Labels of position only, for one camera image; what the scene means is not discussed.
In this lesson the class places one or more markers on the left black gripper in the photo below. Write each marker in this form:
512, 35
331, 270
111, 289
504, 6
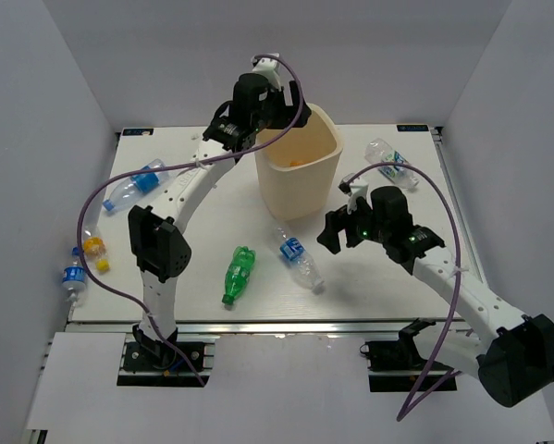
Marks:
284, 116

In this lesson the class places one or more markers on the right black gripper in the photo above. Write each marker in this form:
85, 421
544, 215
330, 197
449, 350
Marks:
338, 221

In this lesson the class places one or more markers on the clear bottle blue label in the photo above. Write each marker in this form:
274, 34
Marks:
297, 259
132, 189

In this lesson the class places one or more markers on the orange plastic bottle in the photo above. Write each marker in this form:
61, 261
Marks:
297, 163

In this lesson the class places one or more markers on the green plastic bottle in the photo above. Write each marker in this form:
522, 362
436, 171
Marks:
238, 274

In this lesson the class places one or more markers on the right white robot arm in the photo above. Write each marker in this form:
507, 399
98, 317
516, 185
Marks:
509, 352

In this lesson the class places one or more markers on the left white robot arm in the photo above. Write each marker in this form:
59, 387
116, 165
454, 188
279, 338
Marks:
156, 232

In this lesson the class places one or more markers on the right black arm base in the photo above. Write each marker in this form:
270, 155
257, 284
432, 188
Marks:
394, 365

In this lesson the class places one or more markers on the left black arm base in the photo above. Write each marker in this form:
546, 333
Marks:
136, 369

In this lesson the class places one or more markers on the cream plastic bin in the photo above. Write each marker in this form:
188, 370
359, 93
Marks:
295, 192

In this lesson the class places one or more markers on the clear bottle green white label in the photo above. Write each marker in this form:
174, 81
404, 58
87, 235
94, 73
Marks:
379, 151

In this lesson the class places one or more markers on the black XDOF logo sticker right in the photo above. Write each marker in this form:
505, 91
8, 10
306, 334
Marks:
412, 128

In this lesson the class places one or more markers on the black logo sticker left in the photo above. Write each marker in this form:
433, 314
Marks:
137, 132

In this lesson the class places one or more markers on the clear bottle yellow label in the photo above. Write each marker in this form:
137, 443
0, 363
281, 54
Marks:
94, 248

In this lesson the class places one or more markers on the small bottle blue label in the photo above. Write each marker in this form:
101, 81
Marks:
74, 279

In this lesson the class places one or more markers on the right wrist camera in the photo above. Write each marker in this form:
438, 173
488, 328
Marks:
354, 188

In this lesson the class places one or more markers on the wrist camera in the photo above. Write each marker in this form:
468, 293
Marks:
269, 67
354, 188

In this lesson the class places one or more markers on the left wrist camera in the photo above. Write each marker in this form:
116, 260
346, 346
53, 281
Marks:
269, 67

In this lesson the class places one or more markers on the aluminium front rail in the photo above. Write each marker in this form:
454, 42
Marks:
279, 328

